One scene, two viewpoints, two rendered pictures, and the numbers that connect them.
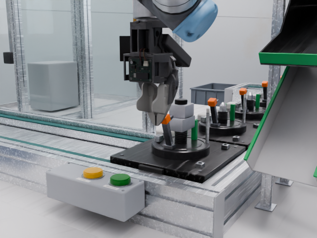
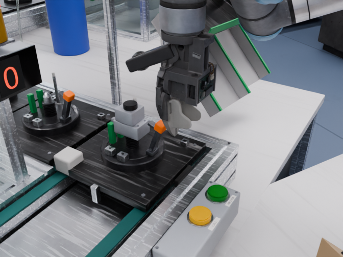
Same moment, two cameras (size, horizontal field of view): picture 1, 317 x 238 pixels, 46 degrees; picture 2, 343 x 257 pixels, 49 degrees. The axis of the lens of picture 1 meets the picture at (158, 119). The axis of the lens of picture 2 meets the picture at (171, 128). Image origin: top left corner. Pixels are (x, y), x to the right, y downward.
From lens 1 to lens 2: 1.02 m
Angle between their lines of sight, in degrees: 83
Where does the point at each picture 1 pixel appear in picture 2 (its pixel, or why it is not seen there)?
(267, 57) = (214, 30)
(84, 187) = (219, 227)
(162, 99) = (185, 106)
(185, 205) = (227, 167)
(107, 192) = (233, 206)
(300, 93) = not seen: hidden behind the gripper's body
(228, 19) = not seen: outside the picture
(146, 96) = (175, 112)
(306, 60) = (231, 24)
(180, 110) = (141, 113)
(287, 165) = (221, 99)
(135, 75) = (204, 94)
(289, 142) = not seen: hidden behind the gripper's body
